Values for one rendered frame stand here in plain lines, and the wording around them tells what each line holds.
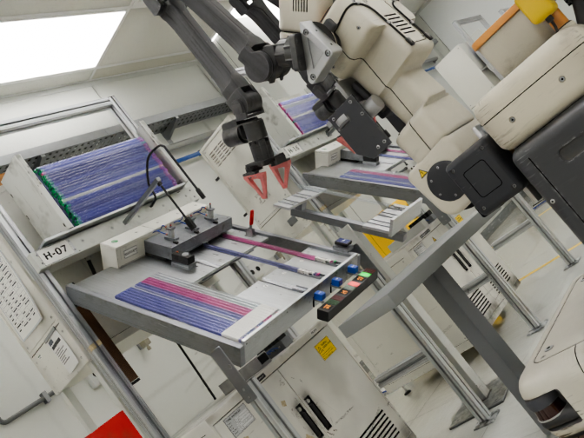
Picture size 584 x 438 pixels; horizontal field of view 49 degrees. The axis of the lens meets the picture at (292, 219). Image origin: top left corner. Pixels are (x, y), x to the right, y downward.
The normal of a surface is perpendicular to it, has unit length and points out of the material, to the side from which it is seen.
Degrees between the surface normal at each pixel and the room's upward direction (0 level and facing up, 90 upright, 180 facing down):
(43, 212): 90
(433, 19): 90
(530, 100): 90
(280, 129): 90
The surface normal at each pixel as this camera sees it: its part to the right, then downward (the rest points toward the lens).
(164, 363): 0.57, -0.54
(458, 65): -0.55, 0.32
